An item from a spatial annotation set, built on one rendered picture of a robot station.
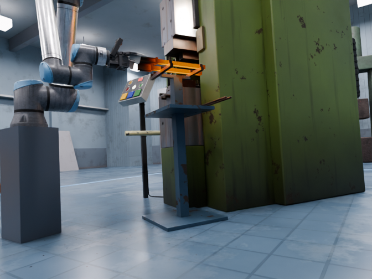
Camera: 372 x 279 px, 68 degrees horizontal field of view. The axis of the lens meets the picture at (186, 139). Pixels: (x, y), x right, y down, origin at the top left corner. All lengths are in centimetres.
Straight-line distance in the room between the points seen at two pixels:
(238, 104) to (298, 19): 88
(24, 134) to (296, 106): 182
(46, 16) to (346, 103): 230
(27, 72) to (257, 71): 1079
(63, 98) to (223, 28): 118
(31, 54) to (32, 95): 1083
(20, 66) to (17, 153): 1063
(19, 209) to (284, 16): 217
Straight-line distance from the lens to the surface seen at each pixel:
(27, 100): 176
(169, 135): 220
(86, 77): 147
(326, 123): 250
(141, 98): 263
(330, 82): 261
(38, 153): 170
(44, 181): 171
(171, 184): 221
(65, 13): 182
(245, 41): 221
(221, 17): 215
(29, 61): 1245
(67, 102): 181
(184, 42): 241
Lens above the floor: 41
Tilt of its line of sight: 3 degrees up
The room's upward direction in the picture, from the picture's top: 3 degrees counter-clockwise
